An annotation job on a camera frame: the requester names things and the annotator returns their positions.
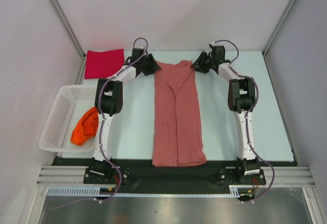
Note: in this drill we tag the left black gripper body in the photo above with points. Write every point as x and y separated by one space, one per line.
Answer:
148 66

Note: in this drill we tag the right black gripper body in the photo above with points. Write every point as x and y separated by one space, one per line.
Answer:
213 60

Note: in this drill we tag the salmon pink t shirt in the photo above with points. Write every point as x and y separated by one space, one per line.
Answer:
177 124

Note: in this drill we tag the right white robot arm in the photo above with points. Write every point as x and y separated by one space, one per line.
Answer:
242 99

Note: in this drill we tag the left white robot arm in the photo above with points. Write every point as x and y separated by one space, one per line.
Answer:
109 95

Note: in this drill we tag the folded red t shirt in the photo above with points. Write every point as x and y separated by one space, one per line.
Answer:
103 64

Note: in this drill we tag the white plastic basket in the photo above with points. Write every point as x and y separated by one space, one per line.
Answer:
70 104

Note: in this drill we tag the orange t shirt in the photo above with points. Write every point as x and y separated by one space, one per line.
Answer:
86 127

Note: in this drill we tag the right aluminium frame post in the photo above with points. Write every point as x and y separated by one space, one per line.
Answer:
278 27

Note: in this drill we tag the aluminium frame post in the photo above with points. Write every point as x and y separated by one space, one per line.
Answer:
55 4
278 27

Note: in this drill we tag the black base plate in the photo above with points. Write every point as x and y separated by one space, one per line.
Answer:
138 176

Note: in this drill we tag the left aluminium frame post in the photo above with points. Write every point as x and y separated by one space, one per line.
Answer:
55 4

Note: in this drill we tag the white slotted cable duct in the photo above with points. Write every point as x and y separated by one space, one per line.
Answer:
104 192

